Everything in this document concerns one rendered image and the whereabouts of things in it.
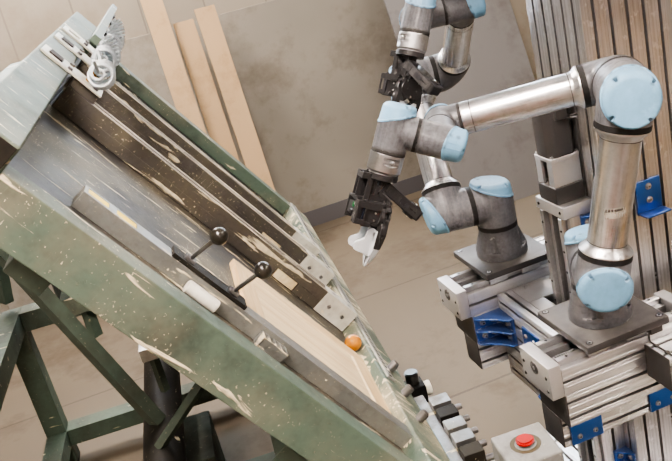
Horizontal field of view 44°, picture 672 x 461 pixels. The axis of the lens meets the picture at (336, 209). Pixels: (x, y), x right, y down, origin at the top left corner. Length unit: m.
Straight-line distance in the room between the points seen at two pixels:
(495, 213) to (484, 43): 3.42
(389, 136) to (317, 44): 4.05
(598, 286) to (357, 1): 4.23
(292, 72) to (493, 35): 1.37
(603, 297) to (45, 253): 1.14
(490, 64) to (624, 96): 4.04
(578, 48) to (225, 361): 1.12
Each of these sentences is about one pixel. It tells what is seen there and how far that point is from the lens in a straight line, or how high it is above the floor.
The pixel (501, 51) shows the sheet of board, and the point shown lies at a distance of 5.82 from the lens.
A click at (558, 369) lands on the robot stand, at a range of 2.07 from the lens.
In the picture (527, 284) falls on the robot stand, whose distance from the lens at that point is 2.53.
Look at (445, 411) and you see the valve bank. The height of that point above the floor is 0.76.
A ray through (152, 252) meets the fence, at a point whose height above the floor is 1.53.
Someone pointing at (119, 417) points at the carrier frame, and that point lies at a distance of 4.08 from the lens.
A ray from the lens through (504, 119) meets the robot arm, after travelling 1.90.
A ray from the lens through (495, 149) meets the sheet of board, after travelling 5.69.
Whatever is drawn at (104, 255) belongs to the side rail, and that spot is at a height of 1.64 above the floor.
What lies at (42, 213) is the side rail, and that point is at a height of 1.74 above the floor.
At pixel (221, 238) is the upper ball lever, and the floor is 1.53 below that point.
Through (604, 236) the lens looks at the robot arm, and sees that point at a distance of 1.87.
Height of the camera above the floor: 2.10
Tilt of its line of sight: 20 degrees down
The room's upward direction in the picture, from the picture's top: 14 degrees counter-clockwise
